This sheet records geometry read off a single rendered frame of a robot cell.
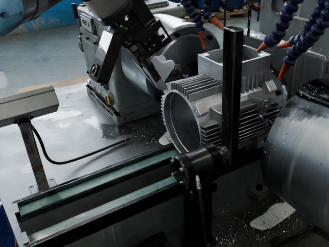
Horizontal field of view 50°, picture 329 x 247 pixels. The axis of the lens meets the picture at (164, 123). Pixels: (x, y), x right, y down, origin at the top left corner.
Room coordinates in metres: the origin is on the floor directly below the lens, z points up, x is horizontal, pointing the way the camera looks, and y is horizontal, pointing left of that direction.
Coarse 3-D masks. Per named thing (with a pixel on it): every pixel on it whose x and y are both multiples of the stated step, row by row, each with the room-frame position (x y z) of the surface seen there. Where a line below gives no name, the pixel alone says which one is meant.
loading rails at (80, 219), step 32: (128, 160) 0.67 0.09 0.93; (160, 160) 0.67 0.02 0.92; (256, 160) 0.67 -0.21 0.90; (64, 192) 0.58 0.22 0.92; (96, 192) 0.59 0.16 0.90; (128, 192) 0.63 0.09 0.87; (160, 192) 0.55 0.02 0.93; (224, 192) 0.63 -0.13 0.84; (256, 192) 0.65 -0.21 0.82; (32, 224) 0.53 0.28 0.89; (64, 224) 0.49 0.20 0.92; (96, 224) 0.49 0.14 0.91; (128, 224) 0.52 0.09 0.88; (160, 224) 0.55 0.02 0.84
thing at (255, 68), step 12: (252, 48) 0.76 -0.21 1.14; (204, 60) 0.72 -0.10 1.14; (216, 60) 0.76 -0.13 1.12; (252, 60) 0.68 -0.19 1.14; (264, 60) 0.70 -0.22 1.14; (204, 72) 0.72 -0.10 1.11; (216, 72) 0.68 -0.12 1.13; (252, 72) 0.68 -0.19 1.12; (264, 72) 0.70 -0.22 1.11; (252, 84) 0.68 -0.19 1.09
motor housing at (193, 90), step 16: (192, 80) 0.69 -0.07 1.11; (208, 80) 0.68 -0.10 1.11; (176, 96) 0.73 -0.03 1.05; (192, 96) 0.63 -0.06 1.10; (208, 96) 0.65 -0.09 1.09; (272, 96) 0.69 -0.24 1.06; (176, 112) 0.74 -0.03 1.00; (192, 112) 0.76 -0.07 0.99; (240, 112) 0.63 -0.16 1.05; (256, 112) 0.64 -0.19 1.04; (272, 112) 0.66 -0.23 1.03; (176, 128) 0.72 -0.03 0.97; (192, 128) 0.73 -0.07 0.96; (208, 128) 0.59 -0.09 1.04; (240, 128) 0.63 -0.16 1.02; (256, 128) 0.64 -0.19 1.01; (176, 144) 0.69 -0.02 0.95; (192, 144) 0.69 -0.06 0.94; (240, 144) 0.63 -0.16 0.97
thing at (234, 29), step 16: (224, 32) 0.56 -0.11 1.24; (240, 32) 0.54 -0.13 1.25; (224, 48) 0.56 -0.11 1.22; (240, 48) 0.54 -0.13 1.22; (224, 64) 0.56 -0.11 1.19; (240, 64) 0.54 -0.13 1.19; (224, 80) 0.55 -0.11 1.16; (240, 80) 0.54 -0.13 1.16; (224, 96) 0.55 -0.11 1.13; (240, 96) 0.54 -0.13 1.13; (224, 112) 0.55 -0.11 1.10; (224, 128) 0.55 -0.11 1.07; (224, 144) 0.55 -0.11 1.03
